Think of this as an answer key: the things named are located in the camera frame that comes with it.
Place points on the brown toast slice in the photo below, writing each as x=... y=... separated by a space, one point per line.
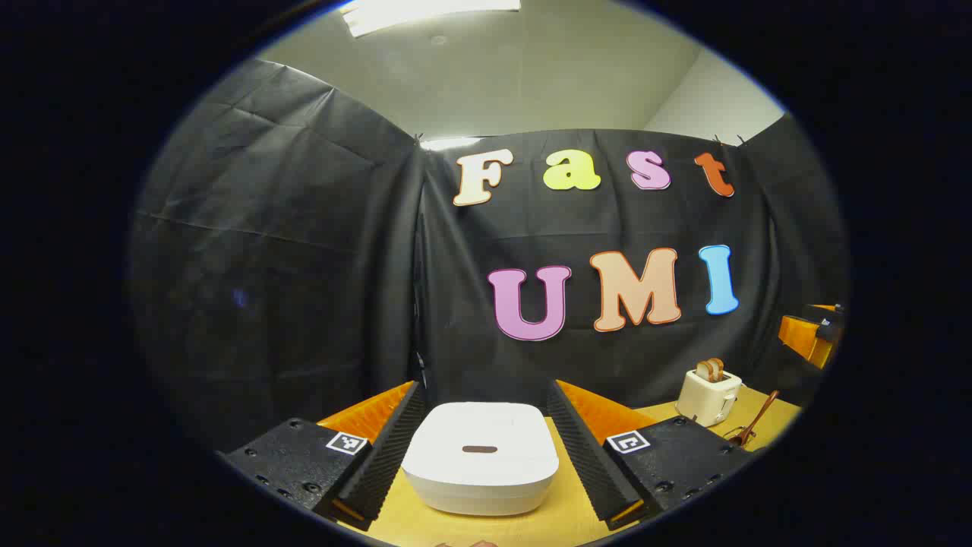
x=704 y=371
x=717 y=368

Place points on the black backdrop cloth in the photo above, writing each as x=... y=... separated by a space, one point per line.
x=304 y=266

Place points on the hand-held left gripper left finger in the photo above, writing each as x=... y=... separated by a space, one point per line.
x=387 y=456

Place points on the white rice cooker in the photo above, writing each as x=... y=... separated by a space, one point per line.
x=480 y=463

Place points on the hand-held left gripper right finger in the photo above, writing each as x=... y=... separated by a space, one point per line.
x=588 y=463

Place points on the brown wooden spoon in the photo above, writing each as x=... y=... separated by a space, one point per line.
x=762 y=414

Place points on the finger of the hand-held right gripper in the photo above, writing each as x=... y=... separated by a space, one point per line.
x=801 y=334

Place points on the white toaster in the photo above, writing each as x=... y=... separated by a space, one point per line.
x=706 y=399

